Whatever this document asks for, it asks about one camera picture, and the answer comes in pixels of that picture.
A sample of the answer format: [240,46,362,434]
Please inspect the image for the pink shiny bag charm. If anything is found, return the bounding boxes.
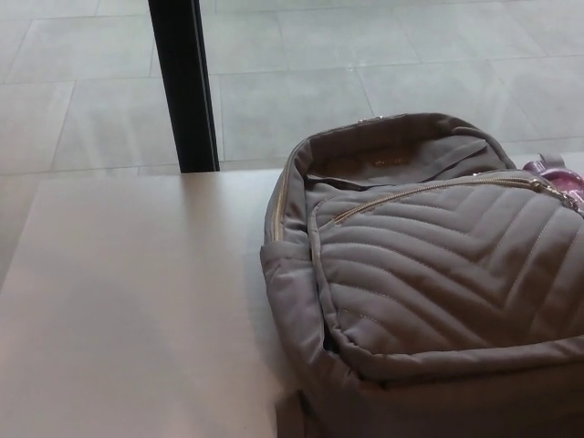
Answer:
[521,152,584,212]

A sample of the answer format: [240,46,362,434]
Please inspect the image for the grey-brown quilted backpack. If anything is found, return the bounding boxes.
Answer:
[259,113,584,438]

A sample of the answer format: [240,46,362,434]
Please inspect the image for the black window frame post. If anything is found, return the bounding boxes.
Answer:
[147,0,221,174]

